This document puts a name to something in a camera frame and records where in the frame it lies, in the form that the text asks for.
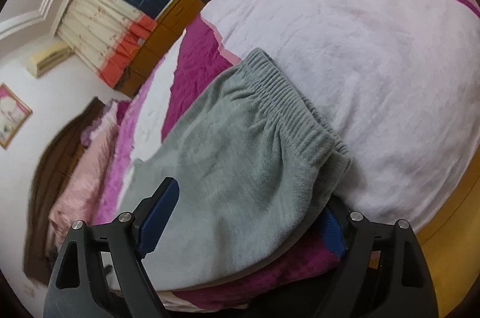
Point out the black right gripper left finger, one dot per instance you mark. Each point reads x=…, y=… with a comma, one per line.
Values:
x=99, y=270

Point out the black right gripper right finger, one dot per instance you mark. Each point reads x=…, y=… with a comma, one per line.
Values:
x=384, y=272

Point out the grey fleece pants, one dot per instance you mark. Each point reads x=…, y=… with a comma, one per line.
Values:
x=255, y=165

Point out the dark wooden headboard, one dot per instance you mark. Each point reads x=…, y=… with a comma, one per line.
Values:
x=50, y=179

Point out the pink striped quilt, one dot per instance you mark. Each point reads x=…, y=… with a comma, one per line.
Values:
x=79, y=201

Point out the purple ruffled pillow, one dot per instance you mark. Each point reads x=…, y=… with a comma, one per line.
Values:
x=113, y=112

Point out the purple and white bed blanket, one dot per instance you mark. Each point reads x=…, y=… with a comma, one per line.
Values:
x=397, y=79

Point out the cream and red right curtain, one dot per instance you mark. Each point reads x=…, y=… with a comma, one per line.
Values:
x=105, y=34

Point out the framed wall picture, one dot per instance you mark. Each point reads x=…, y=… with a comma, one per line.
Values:
x=14, y=112

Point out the wall air conditioner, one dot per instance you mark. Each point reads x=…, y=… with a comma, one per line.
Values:
x=47, y=58

